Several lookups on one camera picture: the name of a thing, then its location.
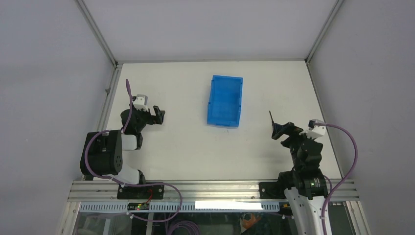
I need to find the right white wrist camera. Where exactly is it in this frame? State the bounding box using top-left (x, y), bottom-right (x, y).
top-left (300, 119), bottom-right (326, 140)

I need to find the aluminium frame post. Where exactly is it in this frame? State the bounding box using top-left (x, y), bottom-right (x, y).
top-left (305, 0), bottom-right (345, 179)
top-left (74, 0), bottom-right (122, 130)

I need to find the right aluminium frame post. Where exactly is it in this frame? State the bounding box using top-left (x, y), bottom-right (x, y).
top-left (305, 0), bottom-right (345, 179)

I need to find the blue plastic bin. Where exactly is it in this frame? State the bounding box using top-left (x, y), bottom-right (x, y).
top-left (207, 75), bottom-right (243, 128)

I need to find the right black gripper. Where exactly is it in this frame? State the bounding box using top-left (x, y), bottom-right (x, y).
top-left (272, 121), bottom-right (316, 170)

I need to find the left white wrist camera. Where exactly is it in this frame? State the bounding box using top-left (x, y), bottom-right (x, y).
top-left (133, 94), bottom-right (148, 112)

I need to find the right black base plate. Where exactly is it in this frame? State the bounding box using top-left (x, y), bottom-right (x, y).
top-left (258, 181), bottom-right (286, 199)

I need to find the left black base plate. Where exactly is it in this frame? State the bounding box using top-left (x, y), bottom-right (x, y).
top-left (116, 185), bottom-right (164, 200)

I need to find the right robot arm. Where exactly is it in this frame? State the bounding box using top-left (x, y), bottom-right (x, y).
top-left (272, 120), bottom-right (332, 235)

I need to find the small green circuit board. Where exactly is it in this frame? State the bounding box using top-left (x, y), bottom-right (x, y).
top-left (127, 203), bottom-right (150, 211)

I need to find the left aluminium frame post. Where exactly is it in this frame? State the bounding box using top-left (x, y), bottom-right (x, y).
top-left (74, 0), bottom-right (122, 130)

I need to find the aluminium front rail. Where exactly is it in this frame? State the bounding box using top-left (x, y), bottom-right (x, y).
top-left (67, 180), bottom-right (360, 202)

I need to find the white slotted cable duct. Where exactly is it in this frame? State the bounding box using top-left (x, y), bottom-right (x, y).
top-left (79, 201), bottom-right (279, 213)

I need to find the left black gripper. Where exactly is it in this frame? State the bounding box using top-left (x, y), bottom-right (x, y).
top-left (130, 102), bottom-right (164, 133)

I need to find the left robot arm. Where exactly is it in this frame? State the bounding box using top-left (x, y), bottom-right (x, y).
top-left (80, 106), bottom-right (165, 199)

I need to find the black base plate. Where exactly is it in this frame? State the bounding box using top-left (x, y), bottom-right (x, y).
top-left (258, 181), bottom-right (286, 199)
top-left (116, 185), bottom-right (164, 200)

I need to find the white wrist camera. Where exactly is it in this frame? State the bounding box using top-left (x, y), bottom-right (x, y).
top-left (133, 94), bottom-right (148, 112)
top-left (300, 119), bottom-right (326, 140)

